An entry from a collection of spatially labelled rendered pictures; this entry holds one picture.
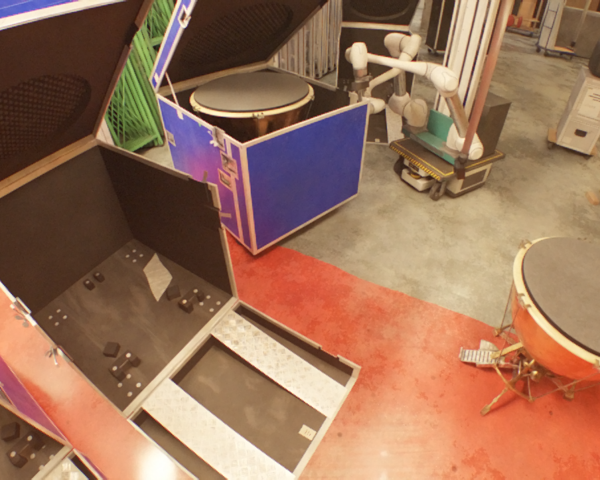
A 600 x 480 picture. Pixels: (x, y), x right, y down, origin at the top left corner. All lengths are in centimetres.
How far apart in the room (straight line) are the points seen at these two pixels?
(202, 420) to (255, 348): 46
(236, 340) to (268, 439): 53
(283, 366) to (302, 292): 59
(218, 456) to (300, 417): 44
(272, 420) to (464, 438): 98
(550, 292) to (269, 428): 140
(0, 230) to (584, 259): 285
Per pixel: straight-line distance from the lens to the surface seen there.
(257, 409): 190
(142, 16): 150
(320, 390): 191
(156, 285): 228
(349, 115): 237
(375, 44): 547
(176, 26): 218
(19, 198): 219
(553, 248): 183
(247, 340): 195
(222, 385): 197
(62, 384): 237
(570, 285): 169
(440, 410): 204
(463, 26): 317
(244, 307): 209
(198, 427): 182
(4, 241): 224
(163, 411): 186
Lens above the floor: 180
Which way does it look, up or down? 43 degrees down
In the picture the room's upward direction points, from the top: straight up
